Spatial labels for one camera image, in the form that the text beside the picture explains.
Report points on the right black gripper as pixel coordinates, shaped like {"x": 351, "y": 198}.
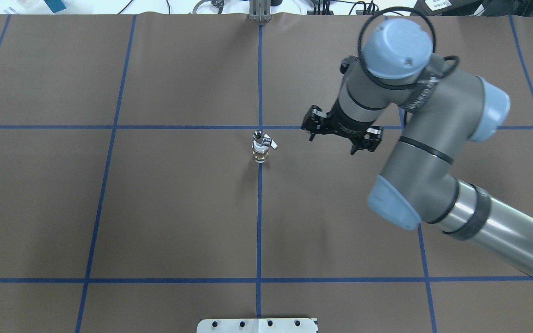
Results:
{"x": 346, "y": 128}

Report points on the small metal pipe fitting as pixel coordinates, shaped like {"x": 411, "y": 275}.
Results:
{"x": 263, "y": 142}

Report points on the white PPR valve brass base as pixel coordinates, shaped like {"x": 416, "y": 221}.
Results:
{"x": 260, "y": 152}

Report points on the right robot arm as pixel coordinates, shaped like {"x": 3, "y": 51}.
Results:
{"x": 449, "y": 106}

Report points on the brown kraft paper mat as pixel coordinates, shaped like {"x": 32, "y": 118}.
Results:
{"x": 130, "y": 200}

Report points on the aluminium frame post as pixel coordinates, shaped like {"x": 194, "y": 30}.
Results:
{"x": 259, "y": 11}

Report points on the white pedestal column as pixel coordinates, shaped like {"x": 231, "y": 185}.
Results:
{"x": 258, "y": 325}

